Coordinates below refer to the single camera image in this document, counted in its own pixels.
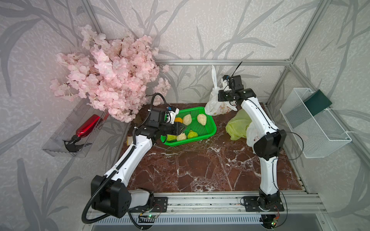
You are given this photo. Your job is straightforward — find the orange pear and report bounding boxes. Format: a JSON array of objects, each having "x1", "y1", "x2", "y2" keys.
[{"x1": 174, "y1": 117, "x2": 183, "y2": 123}]

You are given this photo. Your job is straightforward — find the green plastic basket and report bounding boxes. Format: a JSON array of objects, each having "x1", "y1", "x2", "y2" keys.
[{"x1": 161, "y1": 106, "x2": 217, "y2": 147}]

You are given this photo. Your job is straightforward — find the white printed plastic bag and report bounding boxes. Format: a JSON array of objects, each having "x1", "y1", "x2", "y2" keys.
[{"x1": 205, "y1": 65, "x2": 237, "y2": 116}]

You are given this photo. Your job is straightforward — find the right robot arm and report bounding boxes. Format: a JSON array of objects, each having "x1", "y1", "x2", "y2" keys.
[{"x1": 218, "y1": 89, "x2": 287, "y2": 211}]

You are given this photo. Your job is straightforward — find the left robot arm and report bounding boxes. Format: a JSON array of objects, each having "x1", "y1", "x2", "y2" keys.
[{"x1": 82, "y1": 102, "x2": 187, "y2": 224}]

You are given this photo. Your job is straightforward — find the green pear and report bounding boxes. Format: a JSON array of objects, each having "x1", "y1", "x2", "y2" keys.
[{"x1": 187, "y1": 131, "x2": 198, "y2": 139}]

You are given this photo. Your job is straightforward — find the beige pear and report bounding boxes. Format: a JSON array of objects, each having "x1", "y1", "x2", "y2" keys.
[{"x1": 197, "y1": 114, "x2": 207, "y2": 126}]

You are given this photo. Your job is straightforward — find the light green plastic bag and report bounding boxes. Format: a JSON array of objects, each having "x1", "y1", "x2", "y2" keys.
[{"x1": 225, "y1": 109, "x2": 252, "y2": 141}]

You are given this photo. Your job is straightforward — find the blue dotted work glove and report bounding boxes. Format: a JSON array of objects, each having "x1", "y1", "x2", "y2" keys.
[{"x1": 127, "y1": 136, "x2": 136, "y2": 146}]

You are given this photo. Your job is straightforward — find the pink cherry blossom tree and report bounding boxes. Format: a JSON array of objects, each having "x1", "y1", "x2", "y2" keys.
[{"x1": 50, "y1": 25, "x2": 171, "y2": 122}]

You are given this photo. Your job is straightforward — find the dark green card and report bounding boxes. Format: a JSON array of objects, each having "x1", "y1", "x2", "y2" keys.
[{"x1": 303, "y1": 90, "x2": 332, "y2": 116}]

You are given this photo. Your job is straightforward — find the red spray bottle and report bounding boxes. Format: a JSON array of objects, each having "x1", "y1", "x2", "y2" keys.
[{"x1": 63, "y1": 114, "x2": 101, "y2": 153}]

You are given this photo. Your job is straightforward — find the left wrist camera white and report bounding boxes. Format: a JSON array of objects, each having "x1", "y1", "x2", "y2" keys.
[{"x1": 165, "y1": 106, "x2": 179, "y2": 124}]

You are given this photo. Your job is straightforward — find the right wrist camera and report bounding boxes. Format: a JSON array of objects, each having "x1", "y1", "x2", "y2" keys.
[{"x1": 222, "y1": 75, "x2": 244, "y2": 91}]

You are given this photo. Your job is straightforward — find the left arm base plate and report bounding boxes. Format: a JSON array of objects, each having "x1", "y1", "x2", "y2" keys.
[{"x1": 132, "y1": 196, "x2": 168, "y2": 213}]

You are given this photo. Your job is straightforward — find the white wire mesh basket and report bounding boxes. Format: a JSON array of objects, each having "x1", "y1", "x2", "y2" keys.
[{"x1": 280, "y1": 88, "x2": 352, "y2": 158}]

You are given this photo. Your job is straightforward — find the clear acrylic wall shelf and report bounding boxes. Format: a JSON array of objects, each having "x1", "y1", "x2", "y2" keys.
[{"x1": 42, "y1": 99, "x2": 109, "y2": 158}]

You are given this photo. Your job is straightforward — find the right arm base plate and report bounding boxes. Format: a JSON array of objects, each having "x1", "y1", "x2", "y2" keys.
[{"x1": 240, "y1": 196, "x2": 285, "y2": 212}]

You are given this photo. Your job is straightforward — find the aluminium front rail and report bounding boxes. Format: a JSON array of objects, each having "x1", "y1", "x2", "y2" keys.
[{"x1": 154, "y1": 191, "x2": 327, "y2": 215}]

